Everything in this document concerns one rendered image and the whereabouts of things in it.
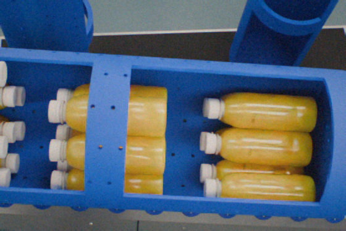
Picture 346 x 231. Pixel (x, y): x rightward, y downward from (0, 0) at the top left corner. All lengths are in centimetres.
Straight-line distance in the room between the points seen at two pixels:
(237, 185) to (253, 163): 10
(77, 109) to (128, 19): 156
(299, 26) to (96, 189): 108
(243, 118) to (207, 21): 151
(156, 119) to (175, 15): 160
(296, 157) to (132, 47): 128
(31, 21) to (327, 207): 91
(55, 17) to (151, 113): 64
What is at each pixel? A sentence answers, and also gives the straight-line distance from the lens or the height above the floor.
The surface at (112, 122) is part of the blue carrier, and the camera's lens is 83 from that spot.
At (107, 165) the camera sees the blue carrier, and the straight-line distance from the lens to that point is 85.
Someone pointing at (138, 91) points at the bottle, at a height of 114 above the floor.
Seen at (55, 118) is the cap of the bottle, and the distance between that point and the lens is 92.
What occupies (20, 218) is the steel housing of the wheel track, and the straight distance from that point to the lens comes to 116.
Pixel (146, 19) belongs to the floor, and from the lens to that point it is 243.
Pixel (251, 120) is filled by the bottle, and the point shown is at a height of 112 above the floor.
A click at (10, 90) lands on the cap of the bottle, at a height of 112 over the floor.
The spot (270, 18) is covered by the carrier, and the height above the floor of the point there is 60.
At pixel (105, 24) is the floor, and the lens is 241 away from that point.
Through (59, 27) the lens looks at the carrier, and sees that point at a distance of 150.
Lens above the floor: 199
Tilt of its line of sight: 65 degrees down
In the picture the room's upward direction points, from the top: 11 degrees clockwise
